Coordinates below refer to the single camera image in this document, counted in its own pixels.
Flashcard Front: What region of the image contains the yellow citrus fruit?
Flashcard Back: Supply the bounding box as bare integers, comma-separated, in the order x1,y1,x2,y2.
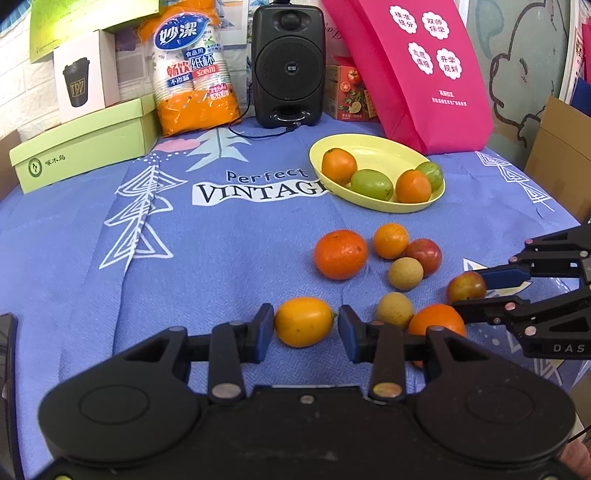
274,297,338,348

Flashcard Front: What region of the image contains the black speaker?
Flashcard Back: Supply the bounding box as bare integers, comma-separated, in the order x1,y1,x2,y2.
252,4,327,129

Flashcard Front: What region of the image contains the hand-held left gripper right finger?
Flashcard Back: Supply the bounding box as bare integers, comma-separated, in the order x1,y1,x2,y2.
338,305,505,401

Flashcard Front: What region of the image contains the red plum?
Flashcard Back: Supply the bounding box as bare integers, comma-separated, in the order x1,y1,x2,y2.
405,238,443,276
445,271,487,306

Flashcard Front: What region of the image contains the cartoon wall poster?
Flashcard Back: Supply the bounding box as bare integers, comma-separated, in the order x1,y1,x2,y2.
462,0,583,158

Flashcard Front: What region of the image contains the brown cardboard box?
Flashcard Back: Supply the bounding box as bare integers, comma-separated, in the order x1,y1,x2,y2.
524,95,591,222

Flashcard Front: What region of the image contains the pink paper bag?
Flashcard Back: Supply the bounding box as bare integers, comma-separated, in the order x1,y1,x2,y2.
321,0,494,155

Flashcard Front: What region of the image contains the large orange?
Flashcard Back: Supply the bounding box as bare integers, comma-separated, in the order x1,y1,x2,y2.
314,229,369,281

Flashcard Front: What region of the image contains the black speaker cable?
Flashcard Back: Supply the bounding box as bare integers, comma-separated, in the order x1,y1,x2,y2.
227,104,303,139

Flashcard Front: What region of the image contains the green paper sheet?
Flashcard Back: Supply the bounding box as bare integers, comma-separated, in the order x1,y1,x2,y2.
30,0,168,64

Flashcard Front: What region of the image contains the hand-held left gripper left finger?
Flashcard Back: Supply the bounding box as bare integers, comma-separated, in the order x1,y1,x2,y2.
113,303,276,406

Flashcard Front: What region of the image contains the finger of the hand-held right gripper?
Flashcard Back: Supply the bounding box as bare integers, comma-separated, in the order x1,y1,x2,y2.
475,220,591,291
451,285,591,359

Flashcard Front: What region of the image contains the blue printed tablecloth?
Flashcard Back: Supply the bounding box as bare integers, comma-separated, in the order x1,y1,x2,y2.
0,111,591,480

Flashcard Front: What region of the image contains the orange paper cup package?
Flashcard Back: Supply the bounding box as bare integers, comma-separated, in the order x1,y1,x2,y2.
137,0,242,138

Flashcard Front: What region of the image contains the green plum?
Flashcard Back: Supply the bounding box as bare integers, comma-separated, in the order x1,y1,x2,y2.
415,161,444,191
350,169,394,201

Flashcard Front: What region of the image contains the yellow oval plate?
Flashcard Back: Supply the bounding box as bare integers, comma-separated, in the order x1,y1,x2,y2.
308,134,446,214

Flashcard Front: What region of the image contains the red tomato print box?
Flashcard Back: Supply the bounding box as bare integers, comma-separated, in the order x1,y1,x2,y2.
324,65,380,123

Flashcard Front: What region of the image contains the tan longan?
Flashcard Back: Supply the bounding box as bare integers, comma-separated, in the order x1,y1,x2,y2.
375,292,415,329
388,257,424,291

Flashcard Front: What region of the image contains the small orange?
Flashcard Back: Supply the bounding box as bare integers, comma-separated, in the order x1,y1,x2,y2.
373,223,410,260
396,169,433,204
407,304,467,369
321,148,358,186

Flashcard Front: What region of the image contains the green shoebox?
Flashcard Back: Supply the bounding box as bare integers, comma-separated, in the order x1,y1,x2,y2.
9,96,160,195

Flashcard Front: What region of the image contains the white box with cup picture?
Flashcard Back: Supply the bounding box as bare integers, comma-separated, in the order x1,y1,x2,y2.
52,30,122,124

